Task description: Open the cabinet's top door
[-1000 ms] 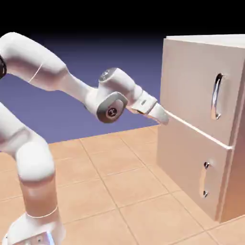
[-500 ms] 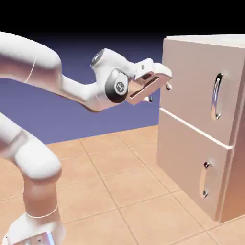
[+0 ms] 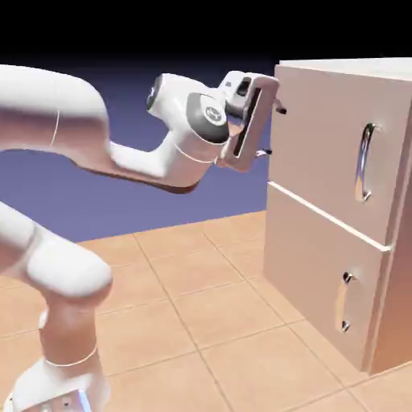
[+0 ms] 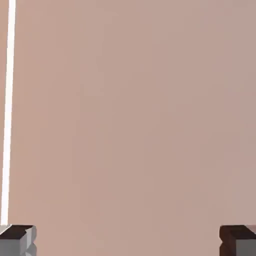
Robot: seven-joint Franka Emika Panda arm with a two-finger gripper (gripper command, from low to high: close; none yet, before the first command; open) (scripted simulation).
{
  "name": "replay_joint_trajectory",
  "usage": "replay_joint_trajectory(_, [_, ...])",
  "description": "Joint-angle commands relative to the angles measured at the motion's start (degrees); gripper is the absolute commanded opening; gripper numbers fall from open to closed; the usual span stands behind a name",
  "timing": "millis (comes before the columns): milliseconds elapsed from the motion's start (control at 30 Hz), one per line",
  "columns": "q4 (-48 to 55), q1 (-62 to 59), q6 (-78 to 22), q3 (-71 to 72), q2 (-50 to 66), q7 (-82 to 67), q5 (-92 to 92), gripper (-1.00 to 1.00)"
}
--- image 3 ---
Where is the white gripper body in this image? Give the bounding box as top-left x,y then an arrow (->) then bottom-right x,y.
216,74 -> 280,172

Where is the tall light cabinet door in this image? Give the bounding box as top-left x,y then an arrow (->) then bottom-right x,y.
267,65 -> 412,246

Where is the light wooden cabinet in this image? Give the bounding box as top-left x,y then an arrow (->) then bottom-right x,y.
262,56 -> 412,377

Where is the short light cabinet door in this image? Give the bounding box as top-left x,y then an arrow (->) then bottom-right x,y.
262,185 -> 384,374

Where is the long curved silver handle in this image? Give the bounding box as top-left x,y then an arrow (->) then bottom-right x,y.
353,122 -> 383,203

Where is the short curved pale handle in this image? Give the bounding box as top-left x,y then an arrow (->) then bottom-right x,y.
334,272 -> 357,333

